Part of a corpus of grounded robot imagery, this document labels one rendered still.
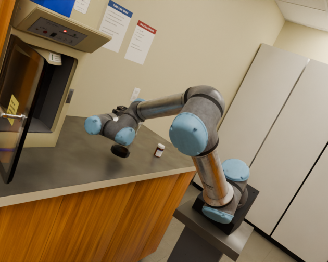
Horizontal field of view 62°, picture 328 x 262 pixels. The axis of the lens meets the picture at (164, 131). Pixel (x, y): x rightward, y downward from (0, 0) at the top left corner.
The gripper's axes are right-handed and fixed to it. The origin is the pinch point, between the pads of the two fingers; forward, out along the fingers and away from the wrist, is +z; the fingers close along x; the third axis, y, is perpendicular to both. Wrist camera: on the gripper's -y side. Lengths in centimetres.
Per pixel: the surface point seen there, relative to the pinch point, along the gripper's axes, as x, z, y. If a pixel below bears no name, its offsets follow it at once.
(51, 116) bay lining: 26.2, -27.2, -7.8
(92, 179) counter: -6.7, -31.7, -20.9
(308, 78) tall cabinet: -79, 244, 59
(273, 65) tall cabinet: -36, 255, 58
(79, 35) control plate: 16, -35, 32
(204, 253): -61, -12, -36
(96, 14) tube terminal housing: 21, -23, 41
